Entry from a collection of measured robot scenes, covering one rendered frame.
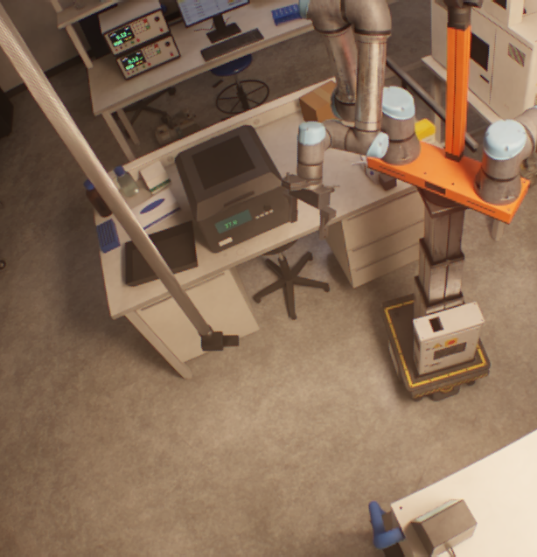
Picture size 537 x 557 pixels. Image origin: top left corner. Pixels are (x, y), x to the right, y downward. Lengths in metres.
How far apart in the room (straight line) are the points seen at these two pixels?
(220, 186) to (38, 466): 2.17
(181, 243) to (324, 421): 1.23
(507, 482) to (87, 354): 2.89
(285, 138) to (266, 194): 0.67
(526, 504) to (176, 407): 2.27
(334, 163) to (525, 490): 1.83
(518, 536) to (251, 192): 1.62
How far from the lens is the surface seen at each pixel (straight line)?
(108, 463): 3.21
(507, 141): 1.49
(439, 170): 1.70
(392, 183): 2.40
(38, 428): 3.60
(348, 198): 2.43
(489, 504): 1.28
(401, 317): 2.75
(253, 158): 2.29
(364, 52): 1.37
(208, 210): 2.19
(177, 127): 4.46
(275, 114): 2.92
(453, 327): 2.25
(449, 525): 1.10
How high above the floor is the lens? 2.69
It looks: 54 degrees down
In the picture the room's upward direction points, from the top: 21 degrees counter-clockwise
